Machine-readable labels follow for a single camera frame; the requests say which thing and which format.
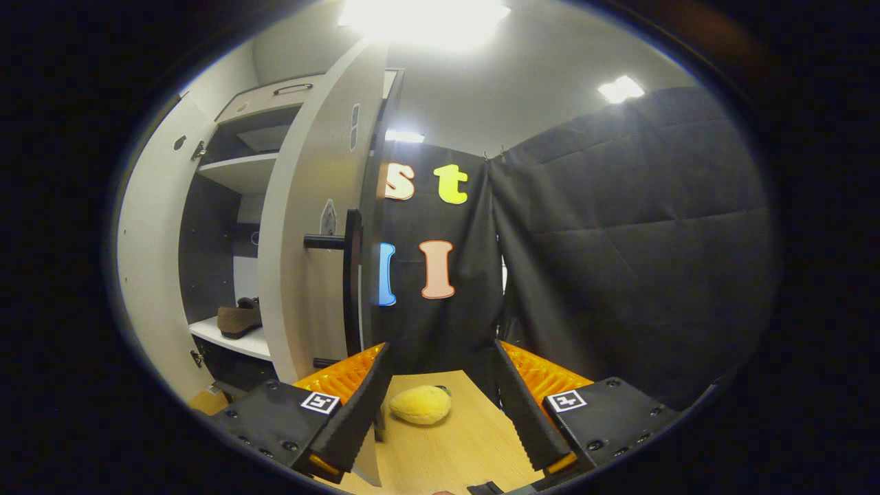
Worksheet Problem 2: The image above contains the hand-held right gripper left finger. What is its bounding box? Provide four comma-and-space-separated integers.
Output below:
210, 342, 393, 484

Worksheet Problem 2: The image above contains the brown fuzzy shoe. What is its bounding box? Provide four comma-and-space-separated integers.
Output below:
217, 297, 263, 340

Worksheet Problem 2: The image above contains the small ceiling light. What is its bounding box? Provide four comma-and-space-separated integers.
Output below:
597, 76, 646, 104

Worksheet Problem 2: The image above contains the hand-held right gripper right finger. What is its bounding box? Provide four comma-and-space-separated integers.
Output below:
494, 339, 681, 482

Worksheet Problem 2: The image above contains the large ceiling light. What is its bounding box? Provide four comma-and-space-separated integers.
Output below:
338, 0, 513, 52

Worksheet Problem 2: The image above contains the black backdrop cloth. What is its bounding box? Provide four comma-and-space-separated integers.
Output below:
371, 86, 781, 410

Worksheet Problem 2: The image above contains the grey shoe cabinet door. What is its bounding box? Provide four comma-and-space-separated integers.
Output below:
258, 38, 406, 487
115, 93, 219, 403

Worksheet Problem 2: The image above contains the yellow plush toy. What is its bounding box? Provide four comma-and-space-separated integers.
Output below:
389, 385, 453, 426

